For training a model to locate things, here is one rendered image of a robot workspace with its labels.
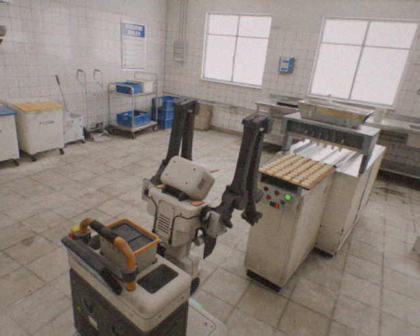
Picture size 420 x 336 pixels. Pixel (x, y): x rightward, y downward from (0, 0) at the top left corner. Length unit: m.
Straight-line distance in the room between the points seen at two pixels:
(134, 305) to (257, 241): 1.32
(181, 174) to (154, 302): 0.54
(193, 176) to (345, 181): 1.59
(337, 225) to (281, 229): 0.75
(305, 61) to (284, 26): 0.74
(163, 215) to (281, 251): 1.09
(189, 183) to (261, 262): 1.22
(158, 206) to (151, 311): 0.48
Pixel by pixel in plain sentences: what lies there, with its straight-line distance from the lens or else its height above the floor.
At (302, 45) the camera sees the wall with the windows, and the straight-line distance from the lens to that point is 5.92.
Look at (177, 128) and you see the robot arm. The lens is 1.57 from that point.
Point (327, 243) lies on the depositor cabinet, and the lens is 2.89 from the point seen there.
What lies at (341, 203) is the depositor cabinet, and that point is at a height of 0.58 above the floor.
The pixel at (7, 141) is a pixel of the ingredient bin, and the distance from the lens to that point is 4.47.
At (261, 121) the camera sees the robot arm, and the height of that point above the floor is 1.38.
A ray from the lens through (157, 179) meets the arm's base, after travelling 1.57.
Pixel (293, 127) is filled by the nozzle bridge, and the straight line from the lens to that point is 2.77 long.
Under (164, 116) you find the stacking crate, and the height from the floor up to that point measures 0.28.
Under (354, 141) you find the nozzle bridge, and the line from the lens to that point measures 2.64.
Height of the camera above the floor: 1.65
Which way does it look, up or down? 22 degrees down
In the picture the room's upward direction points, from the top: 6 degrees clockwise
